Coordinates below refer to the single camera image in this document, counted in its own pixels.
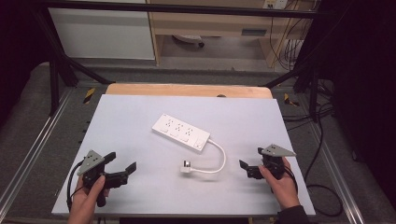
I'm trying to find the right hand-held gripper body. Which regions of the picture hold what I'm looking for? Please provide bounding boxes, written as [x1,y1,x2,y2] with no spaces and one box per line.
[247,144,297,181]

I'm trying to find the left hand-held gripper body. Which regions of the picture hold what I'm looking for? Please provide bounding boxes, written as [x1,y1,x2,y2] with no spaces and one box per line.
[77,149,129,208]

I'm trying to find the person's left hand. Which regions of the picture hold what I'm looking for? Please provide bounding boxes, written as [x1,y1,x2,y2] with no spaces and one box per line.
[68,175,110,217]

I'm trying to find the person's right hand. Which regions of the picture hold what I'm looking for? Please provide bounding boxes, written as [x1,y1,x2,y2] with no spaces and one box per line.
[258,157,302,211]

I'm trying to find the yellow black floor tape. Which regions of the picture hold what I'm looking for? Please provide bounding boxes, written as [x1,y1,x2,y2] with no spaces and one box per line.
[82,87,96,105]
[283,92,300,107]

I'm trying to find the white power plug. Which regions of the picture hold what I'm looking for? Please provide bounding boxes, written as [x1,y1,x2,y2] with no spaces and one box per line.
[179,159,194,175]

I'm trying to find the white power strip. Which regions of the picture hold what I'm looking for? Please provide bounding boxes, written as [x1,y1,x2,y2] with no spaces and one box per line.
[151,113,211,154]

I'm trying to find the wooden table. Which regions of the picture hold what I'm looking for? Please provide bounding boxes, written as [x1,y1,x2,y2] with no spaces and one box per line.
[105,82,274,100]

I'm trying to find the white cabinet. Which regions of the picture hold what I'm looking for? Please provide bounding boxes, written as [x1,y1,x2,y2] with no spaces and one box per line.
[48,7,156,61]

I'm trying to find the office chair wheel base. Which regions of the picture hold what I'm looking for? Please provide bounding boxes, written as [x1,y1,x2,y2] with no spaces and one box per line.
[172,34,205,49]

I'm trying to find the light wooden desk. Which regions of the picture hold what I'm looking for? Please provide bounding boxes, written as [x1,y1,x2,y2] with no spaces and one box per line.
[145,0,316,68]

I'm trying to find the white power strip cable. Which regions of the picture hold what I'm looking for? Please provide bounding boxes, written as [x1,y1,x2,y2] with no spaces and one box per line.
[190,138,227,175]

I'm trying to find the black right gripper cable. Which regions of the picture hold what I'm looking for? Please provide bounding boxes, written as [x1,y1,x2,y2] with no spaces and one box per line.
[283,166,299,194]

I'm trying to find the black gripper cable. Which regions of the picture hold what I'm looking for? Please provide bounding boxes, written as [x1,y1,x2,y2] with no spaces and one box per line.
[283,166,299,194]
[65,160,85,213]

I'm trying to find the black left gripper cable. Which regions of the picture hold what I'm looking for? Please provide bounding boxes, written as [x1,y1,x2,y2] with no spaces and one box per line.
[65,160,85,213]

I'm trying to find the black floor cables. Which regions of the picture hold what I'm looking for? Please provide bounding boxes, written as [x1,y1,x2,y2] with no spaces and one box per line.
[281,78,335,133]

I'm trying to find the aluminium floor rail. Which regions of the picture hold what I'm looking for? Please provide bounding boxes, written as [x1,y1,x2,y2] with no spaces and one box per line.
[0,88,75,213]
[306,120,366,224]

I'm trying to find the black floor cable loop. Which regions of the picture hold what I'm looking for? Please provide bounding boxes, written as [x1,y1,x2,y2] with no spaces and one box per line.
[303,102,344,218]

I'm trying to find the bundle of hanging cables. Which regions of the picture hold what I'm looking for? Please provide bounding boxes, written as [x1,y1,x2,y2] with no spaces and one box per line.
[268,0,314,72]

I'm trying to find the white wall socket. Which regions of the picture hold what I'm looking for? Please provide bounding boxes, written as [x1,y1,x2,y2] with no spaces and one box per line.
[262,0,290,10]

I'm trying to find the black metal frame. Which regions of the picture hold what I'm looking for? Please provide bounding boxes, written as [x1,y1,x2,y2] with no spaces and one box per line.
[30,0,325,123]

